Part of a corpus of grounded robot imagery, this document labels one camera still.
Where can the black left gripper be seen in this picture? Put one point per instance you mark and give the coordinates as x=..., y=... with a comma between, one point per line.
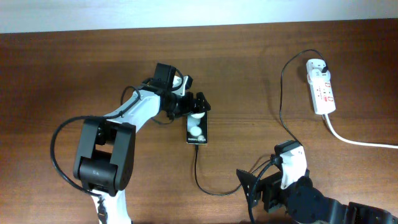
x=188, y=108

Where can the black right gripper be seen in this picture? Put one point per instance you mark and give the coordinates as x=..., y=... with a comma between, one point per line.
x=272, y=185

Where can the black Samsung flip phone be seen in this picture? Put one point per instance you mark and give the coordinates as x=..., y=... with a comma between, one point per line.
x=197, y=128

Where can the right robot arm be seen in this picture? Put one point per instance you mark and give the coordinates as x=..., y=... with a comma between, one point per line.
x=305, y=204

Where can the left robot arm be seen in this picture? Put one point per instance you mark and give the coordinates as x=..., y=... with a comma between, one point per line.
x=105, y=154

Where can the white USB charger adapter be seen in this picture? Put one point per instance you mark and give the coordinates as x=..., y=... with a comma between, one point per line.
x=317, y=71

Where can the white power strip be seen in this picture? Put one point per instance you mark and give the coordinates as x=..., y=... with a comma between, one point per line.
x=322, y=94

